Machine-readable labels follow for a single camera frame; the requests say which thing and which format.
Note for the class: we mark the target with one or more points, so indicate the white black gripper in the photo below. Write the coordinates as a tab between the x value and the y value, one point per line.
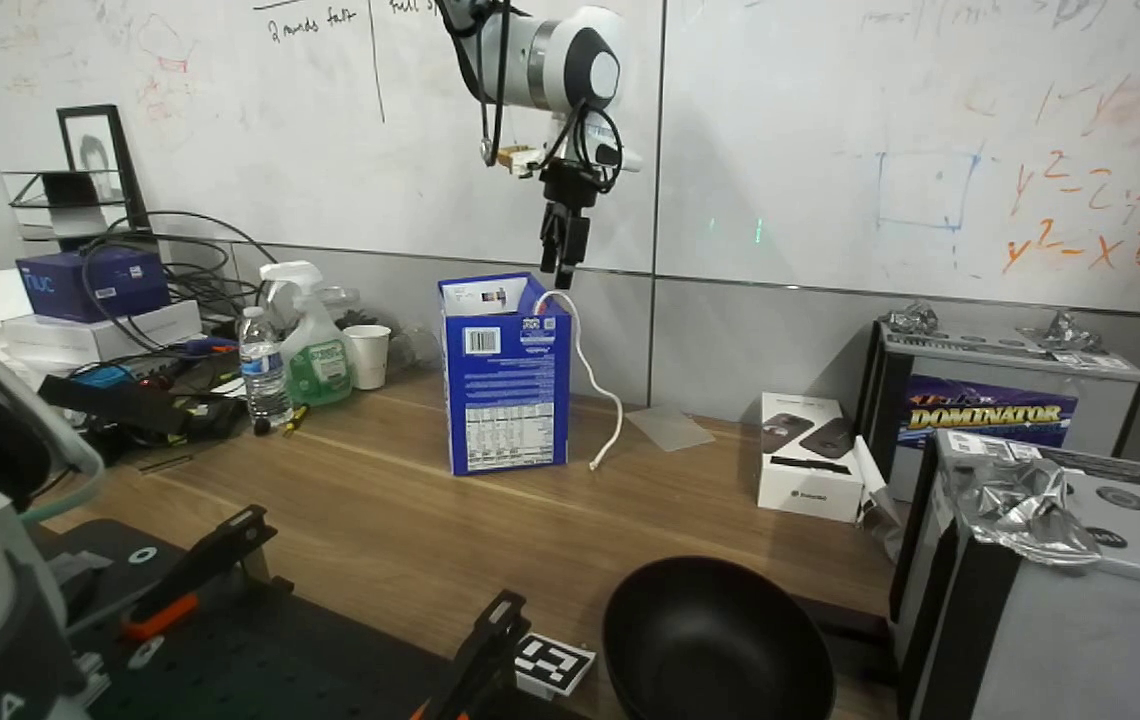
568	186

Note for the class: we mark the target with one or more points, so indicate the blue cardboard box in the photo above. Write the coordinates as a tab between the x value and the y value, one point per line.
501	401

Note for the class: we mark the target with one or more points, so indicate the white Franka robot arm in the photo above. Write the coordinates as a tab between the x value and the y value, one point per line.
529	61

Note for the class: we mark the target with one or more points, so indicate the white phone box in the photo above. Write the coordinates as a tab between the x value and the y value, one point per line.
803	493

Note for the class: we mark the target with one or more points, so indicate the small dark blue box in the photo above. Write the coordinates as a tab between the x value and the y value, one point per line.
62	286

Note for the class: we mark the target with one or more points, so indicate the flat white box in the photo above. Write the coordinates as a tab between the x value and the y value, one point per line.
62	340

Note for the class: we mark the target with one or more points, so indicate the clear plastic sheet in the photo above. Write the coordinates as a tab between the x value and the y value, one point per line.
671	427

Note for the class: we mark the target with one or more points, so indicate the white paper cup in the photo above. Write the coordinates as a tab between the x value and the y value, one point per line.
370	363

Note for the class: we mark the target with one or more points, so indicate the clear water bottle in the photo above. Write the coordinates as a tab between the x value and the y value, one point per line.
264	382

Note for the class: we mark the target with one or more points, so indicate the small crumpled foil piece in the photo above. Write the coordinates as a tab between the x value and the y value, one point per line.
1065	332
911	320

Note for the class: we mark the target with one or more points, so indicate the black white tag marker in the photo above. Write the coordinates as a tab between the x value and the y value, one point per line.
555	666

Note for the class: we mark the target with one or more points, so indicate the black bowl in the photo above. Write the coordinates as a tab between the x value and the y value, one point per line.
714	643

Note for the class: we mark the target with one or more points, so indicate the grey battery with Dominator label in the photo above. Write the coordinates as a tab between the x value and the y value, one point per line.
993	367

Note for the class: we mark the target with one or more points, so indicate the black device pile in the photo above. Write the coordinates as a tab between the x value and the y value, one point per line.
142	401

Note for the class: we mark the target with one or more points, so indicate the black metal stand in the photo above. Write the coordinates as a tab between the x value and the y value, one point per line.
69	203

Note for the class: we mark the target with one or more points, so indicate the large crumpled foil sheet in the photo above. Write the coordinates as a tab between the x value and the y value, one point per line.
1023	501

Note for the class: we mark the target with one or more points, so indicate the black picture frame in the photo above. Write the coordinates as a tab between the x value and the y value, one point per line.
94	145

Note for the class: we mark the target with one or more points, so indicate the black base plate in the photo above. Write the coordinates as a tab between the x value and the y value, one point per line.
300	666

